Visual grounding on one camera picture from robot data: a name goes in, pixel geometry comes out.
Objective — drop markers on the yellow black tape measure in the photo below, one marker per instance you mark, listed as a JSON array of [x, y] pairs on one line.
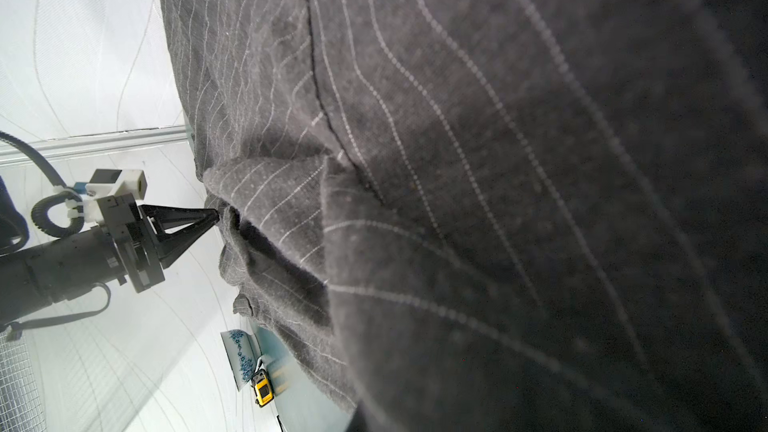
[[262, 387]]

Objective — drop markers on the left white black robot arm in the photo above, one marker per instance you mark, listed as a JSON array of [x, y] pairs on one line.
[[83, 236]]

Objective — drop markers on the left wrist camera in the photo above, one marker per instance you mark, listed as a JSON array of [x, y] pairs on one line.
[[109, 182]]

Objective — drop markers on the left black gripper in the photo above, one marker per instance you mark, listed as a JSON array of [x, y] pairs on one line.
[[177, 229]]

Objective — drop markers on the blue white ceramic plate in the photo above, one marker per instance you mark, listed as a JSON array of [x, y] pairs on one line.
[[241, 355]]

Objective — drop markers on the white wire wall basket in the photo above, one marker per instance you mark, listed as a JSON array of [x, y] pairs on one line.
[[21, 403]]

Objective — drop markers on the dark grey striped shirt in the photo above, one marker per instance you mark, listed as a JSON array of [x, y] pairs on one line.
[[494, 215]]

